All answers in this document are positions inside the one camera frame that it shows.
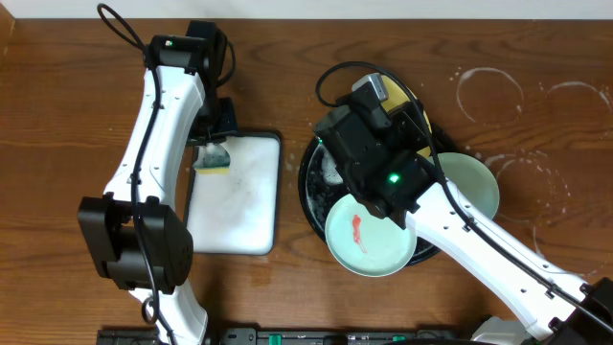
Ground green yellow sponge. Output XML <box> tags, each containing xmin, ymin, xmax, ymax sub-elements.
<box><xmin>193</xmin><ymin>143</ymin><xmax>231</xmax><ymax>174</ymax></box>

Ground yellow plate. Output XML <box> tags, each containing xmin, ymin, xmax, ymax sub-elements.
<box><xmin>381</xmin><ymin>75</ymin><xmax>431</xmax><ymax>158</ymax></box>

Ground light green plate front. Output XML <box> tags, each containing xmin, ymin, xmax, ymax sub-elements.
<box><xmin>325</xmin><ymin>195</ymin><xmax>418</xmax><ymax>277</ymax></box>

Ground light green plate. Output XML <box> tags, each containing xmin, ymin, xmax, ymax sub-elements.
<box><xmin>325</xmin><ymin>195</ymin><xmax>418</xmax><ymax>277</ymax></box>
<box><xmin>438</xmin><ymin>152</ymin><xmax>500</xmax><ymax>219</ymax></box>

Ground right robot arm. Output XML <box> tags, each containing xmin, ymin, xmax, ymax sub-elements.
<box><xmin>314</xmin><ymin>95</ymin><xmax>612</xmax><ymax>344</ymax></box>

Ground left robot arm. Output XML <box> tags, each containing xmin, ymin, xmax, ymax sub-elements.
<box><xmin>78</xmin><ymin>20</ymin><xmax>238</xmax><ymax>344</ymax></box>

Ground round black tray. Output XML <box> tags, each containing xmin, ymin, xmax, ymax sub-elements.
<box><xmin>298</xmin><ymin>124</ymin><xmax>461</xmax><ymax>266</ymax></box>

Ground black rectangular foam tray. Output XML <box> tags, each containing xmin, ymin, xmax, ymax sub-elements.
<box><xmin>186</xmin><ymin>132</ymin><xmax>281</xmax><ymax>256</ymax></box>

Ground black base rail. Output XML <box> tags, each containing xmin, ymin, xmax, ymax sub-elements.
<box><xmin>96</xmin><ymin>327</ymin><xmax>458</xmax><ymax>345</ymax></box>

